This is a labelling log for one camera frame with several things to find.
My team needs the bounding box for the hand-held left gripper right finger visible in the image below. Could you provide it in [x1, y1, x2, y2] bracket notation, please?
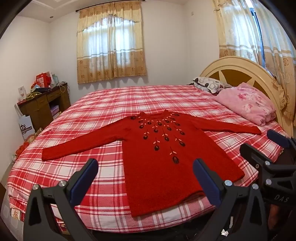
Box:
[192, 159, 269, 241]

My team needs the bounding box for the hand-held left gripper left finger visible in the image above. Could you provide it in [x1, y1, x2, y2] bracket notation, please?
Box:
[23, 159, 99, 241]

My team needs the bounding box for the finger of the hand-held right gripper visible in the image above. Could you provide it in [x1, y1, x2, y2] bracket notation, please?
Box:
[239, 143, 296, 178]
[266, 129, 296, 151]

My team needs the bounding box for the red knitted sweater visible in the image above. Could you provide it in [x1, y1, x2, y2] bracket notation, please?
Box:
[42, 111, 262, 218]

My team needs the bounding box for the pink folded quilt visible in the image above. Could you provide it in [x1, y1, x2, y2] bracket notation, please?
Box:
[214, 83, 277, 127]

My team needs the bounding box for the red plaid bed sheet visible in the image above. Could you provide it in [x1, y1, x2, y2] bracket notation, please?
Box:
[7, 85, 289, 233]

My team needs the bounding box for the long beige patterned curtain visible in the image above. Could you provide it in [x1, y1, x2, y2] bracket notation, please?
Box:
[212, 0, 296, 121]

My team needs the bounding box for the white printed paper bag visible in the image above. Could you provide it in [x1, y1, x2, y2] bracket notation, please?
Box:
[18, 114, 36, 141]

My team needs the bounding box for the brown wooden desk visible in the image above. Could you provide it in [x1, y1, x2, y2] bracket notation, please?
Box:
[17, 83, 71, 133]

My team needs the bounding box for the cream wooden headboard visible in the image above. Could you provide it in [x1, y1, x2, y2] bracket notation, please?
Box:
[200, 56, 291, 134]

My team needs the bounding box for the patterned white pillow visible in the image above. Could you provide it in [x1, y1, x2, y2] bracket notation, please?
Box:
[192, 77, 237, 94]

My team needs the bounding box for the red gift bag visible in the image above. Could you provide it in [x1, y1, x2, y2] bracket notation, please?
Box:
[35, 73, 53, 88]

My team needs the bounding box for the beige patterned window curtain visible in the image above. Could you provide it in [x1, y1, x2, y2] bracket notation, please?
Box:
[76, 1, 147, 84]

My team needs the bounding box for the dark curtain rod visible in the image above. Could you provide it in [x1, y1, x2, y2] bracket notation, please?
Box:
[78, 1, 142, 11]

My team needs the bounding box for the dark window frame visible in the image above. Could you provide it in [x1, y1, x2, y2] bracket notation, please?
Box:
[250, 6, 264, 68]

